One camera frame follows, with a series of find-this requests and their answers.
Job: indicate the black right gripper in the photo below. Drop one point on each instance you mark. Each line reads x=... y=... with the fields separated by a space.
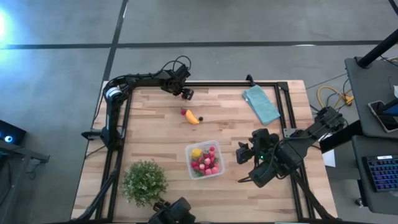
x=264 y=152

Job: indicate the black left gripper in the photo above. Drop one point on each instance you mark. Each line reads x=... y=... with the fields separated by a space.
x=174 y=86

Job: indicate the red strawberry green leaves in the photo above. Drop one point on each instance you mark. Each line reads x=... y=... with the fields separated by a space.
x=194 y=164
x=199 y=172
x=183 y=111

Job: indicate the yellow banana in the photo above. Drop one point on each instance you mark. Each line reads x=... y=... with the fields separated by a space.
x=192 y=117

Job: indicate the yellow lemon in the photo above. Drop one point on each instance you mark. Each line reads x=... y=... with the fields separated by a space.
x=196 y=152

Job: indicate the clear plastic tupperware container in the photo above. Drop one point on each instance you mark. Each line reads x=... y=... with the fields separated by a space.
x=189 y=147

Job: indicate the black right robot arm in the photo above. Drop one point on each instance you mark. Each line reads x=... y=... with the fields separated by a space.
x=311 y=133

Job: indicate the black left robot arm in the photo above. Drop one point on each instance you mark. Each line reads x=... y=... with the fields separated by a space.
x=109 y=124

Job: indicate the teal folded cloth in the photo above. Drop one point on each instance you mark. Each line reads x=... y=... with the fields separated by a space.
x=260 y=104

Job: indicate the white paper sheet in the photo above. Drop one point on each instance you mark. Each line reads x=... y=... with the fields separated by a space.
x=329 y=158

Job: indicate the green potted plant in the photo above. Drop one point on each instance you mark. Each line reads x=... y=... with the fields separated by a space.
x=144 y=183

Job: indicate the black desk base bar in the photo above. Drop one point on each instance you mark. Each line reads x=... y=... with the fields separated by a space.
x=342 y=140

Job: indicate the grey desk with keyboard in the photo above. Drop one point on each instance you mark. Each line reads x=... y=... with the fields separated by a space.
x=357 y=155

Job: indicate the grey desk with pole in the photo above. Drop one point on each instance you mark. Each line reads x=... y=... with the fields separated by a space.
x=367 y=93

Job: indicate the black smartphone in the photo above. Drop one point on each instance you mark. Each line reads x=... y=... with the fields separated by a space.
x=381 y=118

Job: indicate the backlit black keyboard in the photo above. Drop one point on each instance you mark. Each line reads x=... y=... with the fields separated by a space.
x=384 y=172

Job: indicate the black monitor pole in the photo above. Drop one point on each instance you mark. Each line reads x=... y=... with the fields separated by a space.
x=377 y=49

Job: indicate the black device blue light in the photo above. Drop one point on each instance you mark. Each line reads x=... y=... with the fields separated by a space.
x=15 y=132

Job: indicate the dark grey side table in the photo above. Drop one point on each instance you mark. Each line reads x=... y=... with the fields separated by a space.
x=18 y=152

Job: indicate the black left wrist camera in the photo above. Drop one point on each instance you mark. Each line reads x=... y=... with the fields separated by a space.
x=182 y=73

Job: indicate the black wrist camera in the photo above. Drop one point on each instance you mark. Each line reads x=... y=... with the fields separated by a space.
x=182 y=73
x=261 y=137

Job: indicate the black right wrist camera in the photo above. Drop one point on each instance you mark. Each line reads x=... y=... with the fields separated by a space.
x=261 y=137

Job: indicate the black aluminium table frame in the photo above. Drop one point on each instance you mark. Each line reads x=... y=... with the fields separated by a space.
x=217 y=84

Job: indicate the black camera device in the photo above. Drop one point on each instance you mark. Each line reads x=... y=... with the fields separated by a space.
x=177 y=210

